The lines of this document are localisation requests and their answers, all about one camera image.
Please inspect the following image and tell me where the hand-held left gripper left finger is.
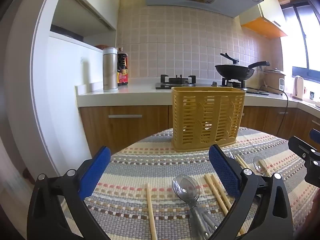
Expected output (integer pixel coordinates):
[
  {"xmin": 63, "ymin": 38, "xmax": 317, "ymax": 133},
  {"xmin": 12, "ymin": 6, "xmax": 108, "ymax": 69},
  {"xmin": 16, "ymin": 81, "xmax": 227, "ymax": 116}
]
[{"xmin": 27, "ymin": 145, "xmax": 112, "ymax": 240}]

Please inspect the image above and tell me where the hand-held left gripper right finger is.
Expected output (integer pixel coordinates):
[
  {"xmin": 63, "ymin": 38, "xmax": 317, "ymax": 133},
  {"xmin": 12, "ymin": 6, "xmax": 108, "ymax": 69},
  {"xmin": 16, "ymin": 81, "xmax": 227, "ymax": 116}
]
[{"xmin": 209, "ymin": 144, "xmax": 293, "ymax": 240}]

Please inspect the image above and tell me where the yellow plastic utensil basket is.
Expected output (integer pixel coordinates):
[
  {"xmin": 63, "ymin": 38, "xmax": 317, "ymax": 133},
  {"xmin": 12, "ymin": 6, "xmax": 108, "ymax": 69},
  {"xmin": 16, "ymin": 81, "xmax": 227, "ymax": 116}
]
[{"xmin": 171, "ymin": 87, "xmax": 246, "ymax": 152}]

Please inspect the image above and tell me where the white electric kettle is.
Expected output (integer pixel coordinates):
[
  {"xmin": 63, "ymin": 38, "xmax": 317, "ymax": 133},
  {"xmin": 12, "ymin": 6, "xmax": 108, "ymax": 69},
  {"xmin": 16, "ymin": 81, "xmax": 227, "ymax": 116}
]
[{"xmin": 293, "ymin": 75, "xmax": 305, "ymax": 98}]

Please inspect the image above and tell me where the striped woven table mat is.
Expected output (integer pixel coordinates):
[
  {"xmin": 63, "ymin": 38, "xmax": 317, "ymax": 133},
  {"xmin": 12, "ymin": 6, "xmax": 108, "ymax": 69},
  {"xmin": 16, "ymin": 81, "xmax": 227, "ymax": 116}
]
[{"xmin": 61, "ymin": 127, "xmax": 320, "ymax": 240}]

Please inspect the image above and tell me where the beige rice cooker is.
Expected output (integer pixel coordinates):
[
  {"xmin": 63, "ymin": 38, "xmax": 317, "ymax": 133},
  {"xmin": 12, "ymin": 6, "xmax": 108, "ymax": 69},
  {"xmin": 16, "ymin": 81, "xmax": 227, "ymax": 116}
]
[{"xmin": 264, "ymin": 67, "xmax": 287, "ymax": 92}]

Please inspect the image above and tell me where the white kitchen counter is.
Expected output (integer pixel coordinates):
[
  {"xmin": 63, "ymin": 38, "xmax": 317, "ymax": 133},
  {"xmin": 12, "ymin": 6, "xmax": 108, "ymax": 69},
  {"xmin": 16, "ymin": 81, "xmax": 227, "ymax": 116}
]
[{"xmin": 76, "ymin": 76, "xmax": 320, "ymax": 110}]

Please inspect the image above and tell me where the dark framed window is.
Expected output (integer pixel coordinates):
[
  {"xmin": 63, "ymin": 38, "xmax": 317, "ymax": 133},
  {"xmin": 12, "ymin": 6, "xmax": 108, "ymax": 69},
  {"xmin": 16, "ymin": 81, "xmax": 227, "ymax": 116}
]
[{"xmin": 281, "ymin": 0, "xmax": 320, "ymax": 80}]

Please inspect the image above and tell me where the white refrigerator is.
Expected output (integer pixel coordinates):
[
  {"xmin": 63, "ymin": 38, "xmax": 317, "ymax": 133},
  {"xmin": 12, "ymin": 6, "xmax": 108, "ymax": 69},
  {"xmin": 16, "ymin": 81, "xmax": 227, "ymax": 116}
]
[{"xmin": 32, "ymin": 36, "xmax": 104, "ymax": 170}]

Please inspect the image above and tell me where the black wok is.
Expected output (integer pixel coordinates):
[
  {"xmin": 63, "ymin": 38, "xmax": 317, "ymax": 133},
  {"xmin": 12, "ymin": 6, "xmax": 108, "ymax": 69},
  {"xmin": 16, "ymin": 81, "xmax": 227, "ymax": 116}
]
[{"xmin": 214, "ymin": 61, "xmax": 271, "ymax": 81}]

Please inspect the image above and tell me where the gold thermos flask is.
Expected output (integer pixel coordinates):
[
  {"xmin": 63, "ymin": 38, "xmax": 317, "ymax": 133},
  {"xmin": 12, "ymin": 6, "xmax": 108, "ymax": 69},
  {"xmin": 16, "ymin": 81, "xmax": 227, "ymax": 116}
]
[{"xmin": 103, "ymin": 47, "xmax": 119, "ymax": 92}]

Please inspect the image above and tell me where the black gas stove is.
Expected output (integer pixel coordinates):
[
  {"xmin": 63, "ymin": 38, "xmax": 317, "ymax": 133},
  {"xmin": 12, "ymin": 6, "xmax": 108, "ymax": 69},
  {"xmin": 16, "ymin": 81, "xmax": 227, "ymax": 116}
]
[{"xmin": 155, "ymin": 74, "xmax": 269, "ymax": 95}]

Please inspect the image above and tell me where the black power cable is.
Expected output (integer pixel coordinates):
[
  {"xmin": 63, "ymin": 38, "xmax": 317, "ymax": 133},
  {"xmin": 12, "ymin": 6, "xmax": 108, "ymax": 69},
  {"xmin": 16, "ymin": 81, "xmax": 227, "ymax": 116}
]
[{"xmin": 259, "ymin": 84, "xmax": 288, "ymax": 137}]

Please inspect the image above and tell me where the metal drawer handle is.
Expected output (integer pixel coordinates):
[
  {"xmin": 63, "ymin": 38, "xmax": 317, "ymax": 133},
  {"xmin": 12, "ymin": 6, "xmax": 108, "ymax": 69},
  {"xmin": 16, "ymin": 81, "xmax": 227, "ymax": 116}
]
[{"xmin": 108, "ymin": 114, "xmax": 142, "ymax": 119}]

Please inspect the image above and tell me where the wok lid with black handle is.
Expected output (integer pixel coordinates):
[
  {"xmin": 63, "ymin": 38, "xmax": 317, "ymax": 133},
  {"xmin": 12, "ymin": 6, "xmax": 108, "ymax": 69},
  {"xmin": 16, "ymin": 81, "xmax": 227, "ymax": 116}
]
[{"xmin": 215, "ymin": 52, "xmax": 250, "ymax": 67}]

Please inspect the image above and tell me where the orange wall cabinet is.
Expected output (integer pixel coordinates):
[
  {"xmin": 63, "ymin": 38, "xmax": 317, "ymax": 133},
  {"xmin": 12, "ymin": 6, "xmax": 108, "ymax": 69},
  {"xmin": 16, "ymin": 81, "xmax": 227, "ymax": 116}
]
[{"xmin": 240, "ymin": 0, "xmax": 288, "ymax": 39}]

